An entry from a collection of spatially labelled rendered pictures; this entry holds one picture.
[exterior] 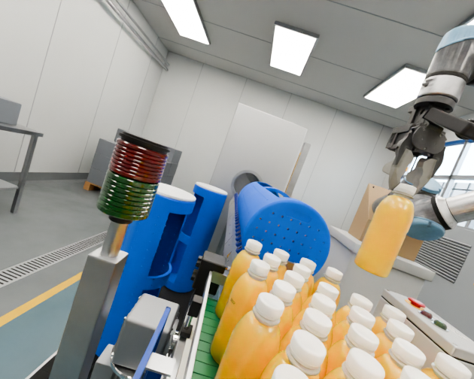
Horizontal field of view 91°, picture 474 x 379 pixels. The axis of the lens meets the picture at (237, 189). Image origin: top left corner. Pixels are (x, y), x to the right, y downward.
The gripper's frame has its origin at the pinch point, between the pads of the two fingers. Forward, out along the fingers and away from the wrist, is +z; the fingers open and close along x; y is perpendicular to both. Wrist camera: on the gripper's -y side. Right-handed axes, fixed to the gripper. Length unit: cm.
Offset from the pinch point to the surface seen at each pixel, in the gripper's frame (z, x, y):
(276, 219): 19.4, 18.9, 20.9
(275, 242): 26.5, 16.4, 20.9
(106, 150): 58, 251, 353
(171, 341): 54, 37, 3
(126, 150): 11, 49, -23
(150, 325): 49, 43, -1
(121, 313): 94, 64, 55
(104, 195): 17, 50, -23
